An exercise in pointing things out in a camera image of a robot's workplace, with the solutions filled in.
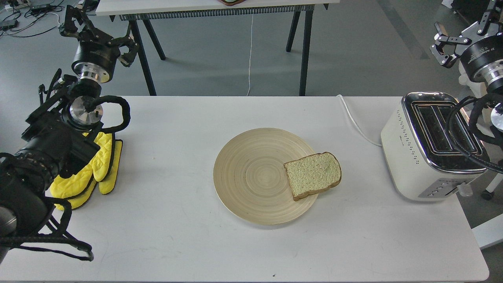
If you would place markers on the round wooden plate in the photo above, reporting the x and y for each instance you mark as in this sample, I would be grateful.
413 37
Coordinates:
250 179

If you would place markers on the slice of toast bread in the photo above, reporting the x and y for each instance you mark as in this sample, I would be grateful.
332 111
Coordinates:
313 174

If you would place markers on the yellow pot holder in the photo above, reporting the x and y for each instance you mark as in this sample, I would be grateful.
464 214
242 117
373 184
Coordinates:
106 186

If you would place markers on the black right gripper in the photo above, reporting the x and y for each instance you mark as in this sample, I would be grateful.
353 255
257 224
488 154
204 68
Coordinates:
482 61

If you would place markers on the cream and chrome toaster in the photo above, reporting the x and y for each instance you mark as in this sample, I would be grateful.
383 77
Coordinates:
423 164

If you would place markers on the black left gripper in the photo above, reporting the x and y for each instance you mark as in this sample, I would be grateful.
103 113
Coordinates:
95 59

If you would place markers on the white background table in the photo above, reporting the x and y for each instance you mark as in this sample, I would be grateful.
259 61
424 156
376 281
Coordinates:
145 10

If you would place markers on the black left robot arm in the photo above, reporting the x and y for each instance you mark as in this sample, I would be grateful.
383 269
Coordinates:
61 138

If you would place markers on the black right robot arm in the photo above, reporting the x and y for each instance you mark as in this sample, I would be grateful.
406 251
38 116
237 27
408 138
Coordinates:
491 101

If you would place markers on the yellow oven mitt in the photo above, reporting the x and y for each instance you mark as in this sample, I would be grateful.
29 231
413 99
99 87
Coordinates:
98 168

